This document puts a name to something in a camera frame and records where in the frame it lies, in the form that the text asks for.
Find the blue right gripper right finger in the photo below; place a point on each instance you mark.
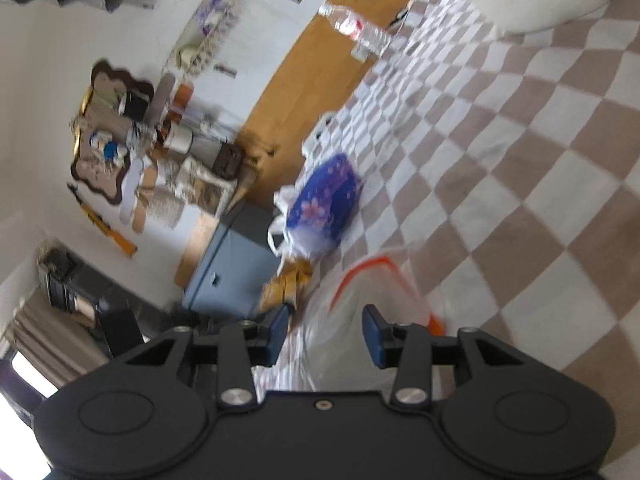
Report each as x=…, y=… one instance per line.
x=376, y=335

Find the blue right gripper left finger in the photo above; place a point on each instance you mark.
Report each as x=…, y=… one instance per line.
x=276, y=322

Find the yellow snack wrapper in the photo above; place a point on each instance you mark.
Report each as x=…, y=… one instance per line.
x=287, y=286

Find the clear plastic bag red print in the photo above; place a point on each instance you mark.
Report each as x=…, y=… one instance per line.
x=353, y=325

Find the white plastic bag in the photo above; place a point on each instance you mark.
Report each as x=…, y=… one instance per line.
x=313, y=154

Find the blue floral tissue pack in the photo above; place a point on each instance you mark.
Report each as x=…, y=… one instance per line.
x=325, y=204

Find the dark brown shoulder bag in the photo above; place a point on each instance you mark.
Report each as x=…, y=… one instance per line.
x=228, y=161

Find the grey storage box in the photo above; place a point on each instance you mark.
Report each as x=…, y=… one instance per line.
x=227, y=284

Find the printed canvas tote bag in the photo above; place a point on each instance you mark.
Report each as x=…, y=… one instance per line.
x=197, y=185

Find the black shelving unit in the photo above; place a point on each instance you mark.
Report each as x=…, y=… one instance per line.
x=75, y=287

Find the knitted beige bag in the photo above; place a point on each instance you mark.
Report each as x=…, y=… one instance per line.
x=165, y=207

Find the orange toy rifle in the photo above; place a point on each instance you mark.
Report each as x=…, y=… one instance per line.
x=127, y=247

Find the checkered beige white blanket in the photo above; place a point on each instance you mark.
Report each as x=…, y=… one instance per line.
x=503, y=171

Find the clear water bottle red label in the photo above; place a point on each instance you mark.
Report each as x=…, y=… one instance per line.
x=354, y=26

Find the white wall shelf with toys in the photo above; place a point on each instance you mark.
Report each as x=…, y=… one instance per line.
x=202, y=38

